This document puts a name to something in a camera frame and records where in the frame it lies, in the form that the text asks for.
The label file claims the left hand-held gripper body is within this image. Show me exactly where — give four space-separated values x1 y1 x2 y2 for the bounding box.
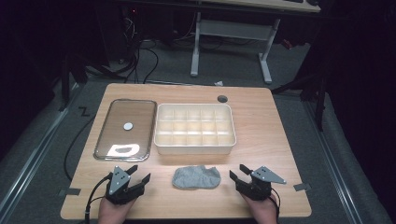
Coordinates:
105 165 147 205

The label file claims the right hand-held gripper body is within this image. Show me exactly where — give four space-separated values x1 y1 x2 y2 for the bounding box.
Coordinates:
234 165 288 202

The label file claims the grey sock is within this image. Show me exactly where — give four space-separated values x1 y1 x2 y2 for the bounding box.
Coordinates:
171 164 222 190

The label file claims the white divided storage box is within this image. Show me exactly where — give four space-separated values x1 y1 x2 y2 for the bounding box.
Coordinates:
153 103 237 156

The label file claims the person's right hand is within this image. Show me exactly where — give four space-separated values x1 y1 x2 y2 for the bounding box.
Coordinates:
241 191 279 224

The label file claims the person's left hand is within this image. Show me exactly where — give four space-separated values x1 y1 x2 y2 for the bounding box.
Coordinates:
97 196 137 224

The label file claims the clear plastic lid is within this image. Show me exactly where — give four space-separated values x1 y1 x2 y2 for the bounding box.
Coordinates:
93 98 158 162

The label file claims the grey tape strip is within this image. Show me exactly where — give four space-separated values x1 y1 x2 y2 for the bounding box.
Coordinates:
58 188 82 197
292 182 313 192

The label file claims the black stand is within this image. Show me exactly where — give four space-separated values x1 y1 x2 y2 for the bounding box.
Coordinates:
271 69 330 133
57 54 90 113

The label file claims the desk with white legs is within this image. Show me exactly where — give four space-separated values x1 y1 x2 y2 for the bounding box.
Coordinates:
189 0 322 86

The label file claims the left hand-held gripper cable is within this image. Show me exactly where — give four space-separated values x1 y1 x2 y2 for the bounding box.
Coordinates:
83 174 114 224

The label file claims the hand-held gripper cable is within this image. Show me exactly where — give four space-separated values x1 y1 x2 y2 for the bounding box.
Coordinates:
83 174 114 224
269 195 282 224

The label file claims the right hand-held gripper cable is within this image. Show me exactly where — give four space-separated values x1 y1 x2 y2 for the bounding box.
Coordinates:
269 195 282 224

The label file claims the black floor cable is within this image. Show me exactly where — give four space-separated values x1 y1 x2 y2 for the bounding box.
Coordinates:
63 114 97 182

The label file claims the metal floor rail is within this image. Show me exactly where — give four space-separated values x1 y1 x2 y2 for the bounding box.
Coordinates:
0 102 71 220
302 98 365 224

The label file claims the bundle of black cables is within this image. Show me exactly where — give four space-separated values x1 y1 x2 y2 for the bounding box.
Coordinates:
120 12 161 85

